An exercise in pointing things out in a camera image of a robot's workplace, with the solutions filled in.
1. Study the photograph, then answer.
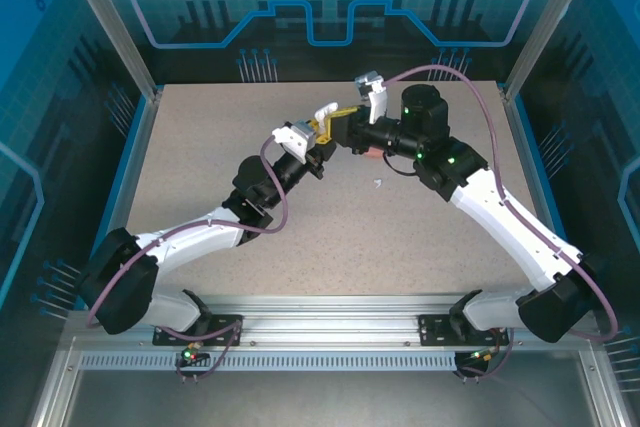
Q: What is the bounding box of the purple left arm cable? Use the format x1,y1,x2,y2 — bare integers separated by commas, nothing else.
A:
85,136,291,384

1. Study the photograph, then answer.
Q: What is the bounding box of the aluminium frame rail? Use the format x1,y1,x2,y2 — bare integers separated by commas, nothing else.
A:
27,336,84,427
577,344,631,427

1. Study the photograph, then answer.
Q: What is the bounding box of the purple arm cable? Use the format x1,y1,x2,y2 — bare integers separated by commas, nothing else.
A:
85,136,291,384
382,64,621,383

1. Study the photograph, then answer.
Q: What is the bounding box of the white earbud charging case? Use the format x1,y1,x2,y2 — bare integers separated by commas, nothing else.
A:
313,101,341,121

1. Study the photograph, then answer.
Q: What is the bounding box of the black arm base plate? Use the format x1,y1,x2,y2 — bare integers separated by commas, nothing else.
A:
418,313,509,348
152,313,245,348

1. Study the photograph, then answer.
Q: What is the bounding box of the slotted grey cable duct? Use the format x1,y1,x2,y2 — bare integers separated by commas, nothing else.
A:
78,350,464,373

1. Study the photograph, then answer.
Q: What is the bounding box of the aluminium table edge rail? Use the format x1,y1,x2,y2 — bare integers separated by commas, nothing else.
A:
499,86,559,243
102,89,166,248

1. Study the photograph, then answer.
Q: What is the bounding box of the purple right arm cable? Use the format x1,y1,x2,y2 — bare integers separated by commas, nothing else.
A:
382,64,621,383

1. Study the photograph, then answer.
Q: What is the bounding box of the blue table edge strip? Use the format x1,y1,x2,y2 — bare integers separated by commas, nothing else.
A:
97,94,151,253
512,94,574,256

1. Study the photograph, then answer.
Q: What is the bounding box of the aluminium frame post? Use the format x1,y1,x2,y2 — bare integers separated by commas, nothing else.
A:
499,0,606,103
53,0,165,103

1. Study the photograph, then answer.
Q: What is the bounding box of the grey sheet metal panel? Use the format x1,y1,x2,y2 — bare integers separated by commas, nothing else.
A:
64,369,599,427

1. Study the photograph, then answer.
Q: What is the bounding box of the wide aluminium frame beam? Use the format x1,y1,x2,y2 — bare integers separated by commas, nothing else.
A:
64,293,601,348

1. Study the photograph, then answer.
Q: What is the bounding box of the small LED connector board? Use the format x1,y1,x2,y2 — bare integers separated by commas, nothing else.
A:
175,344,211,369
454,346,501,371

